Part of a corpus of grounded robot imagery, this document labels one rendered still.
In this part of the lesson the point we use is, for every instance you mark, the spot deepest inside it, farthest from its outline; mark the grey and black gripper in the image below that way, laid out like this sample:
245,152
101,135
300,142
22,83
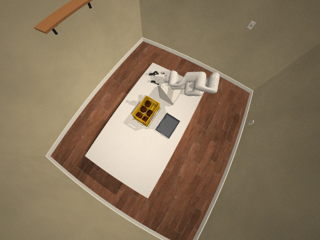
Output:
159,78

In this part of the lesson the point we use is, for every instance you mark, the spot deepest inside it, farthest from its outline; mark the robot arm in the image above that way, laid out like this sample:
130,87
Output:
193,83

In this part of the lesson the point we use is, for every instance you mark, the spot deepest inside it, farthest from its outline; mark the yellow crate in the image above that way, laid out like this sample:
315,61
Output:
155,106

